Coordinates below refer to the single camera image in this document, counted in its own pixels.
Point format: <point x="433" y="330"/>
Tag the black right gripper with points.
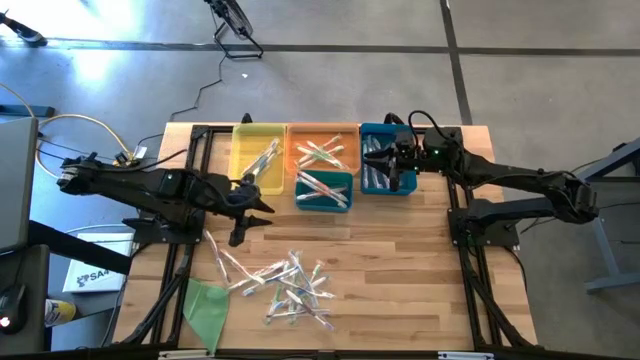
<point x="410" y="160"/>

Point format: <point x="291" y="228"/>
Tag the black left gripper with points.
<point x="240" y="200"/>

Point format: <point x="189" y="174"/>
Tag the clear plastic toothbrush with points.
<point x="381" y="181"/>

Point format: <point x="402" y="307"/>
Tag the blue white toothbrush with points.
<point x="272" y="280"/>

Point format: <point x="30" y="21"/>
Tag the purple bristle toothbrush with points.
<point x="295" y="314"/>

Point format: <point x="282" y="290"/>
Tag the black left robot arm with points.
<point x="125" y="182"/>

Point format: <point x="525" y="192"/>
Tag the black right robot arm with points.
<point x="500" y="172"/>

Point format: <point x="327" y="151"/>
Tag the large blue plastic bin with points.
<point x="407" y="182"/>

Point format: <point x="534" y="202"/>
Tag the black table clamp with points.
<point x="246" y="119"/>
<point x="392" y="119"/>

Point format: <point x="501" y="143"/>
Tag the small teal plastic bin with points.
<point x="325" y="206"/>

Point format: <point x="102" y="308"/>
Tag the yellow plastic bin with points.
<point x="245" y="140"/>

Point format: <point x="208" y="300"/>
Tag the orange plastic bin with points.
<point x="300" y="131"/>

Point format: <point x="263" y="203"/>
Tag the green cloth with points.
<point x="205" y="310"/>

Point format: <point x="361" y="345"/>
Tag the white label strip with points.
<point x="182" y="355"/>
<point x="465" y="356"/>

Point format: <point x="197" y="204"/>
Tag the white printed box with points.
<point x="95" y="277"/>

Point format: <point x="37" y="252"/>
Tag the black aluminium crossbar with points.
<point x="375" y="356"/>

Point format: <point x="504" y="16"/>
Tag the black floor fan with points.
<point x="235" y="17"/>

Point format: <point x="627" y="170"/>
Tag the yellow spray can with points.
<point x="60" y="312"/>

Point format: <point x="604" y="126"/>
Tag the black desk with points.
<point x="37" y="270"/>

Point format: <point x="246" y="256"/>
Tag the grey laptop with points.
<point x="17" y="185"/>

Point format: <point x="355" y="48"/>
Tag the dark blue floor bar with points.
<point x="25" y="110"/>

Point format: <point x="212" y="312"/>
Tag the black computer mouse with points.
<point x="12" y="307"/>

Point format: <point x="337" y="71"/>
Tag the person's shoe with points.
<point x="27" y="35"/>

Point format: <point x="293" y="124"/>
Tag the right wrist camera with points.
<point x="406" y="140"/>

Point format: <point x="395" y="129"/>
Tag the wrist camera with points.
<point x="215" y="190"/>
<point x="406" y="140"/>

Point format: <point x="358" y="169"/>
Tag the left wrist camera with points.
<point x="215" y="190"/>

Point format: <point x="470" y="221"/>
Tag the black aluminium table frame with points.
<point x="470" y="280"/>
<point x="198" y="133"/>

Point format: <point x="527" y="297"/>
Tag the grey desk leg frame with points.
<point x="602" y="235"/>

